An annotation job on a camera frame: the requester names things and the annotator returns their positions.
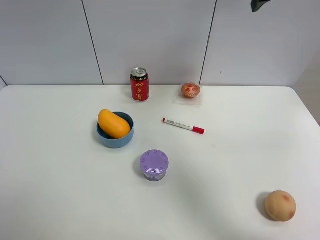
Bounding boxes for purple lidded jar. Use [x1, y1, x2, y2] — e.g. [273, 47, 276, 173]
[140, 149, 169, 182]

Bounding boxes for yellow mango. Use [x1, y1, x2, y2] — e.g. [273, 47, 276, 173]
[98, 109, 131, 139]

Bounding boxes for red drink can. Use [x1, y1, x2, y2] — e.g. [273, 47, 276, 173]
[130, 67, 149, 102]

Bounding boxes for red capped white marker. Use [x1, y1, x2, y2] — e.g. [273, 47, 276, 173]
[162, 117, 205, 135]

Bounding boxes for tan round peach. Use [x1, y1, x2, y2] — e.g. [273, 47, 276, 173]
[264, 190, 297, 222]

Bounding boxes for blue bowl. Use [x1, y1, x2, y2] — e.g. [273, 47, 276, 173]
[96, 112, 135, 149]

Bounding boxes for wrapped muffin with red topping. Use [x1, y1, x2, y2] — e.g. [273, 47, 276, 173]
[173, 82, 203, 107]

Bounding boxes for dark object at top edge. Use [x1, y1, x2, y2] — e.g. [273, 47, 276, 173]
[250, 0, 272, 13]

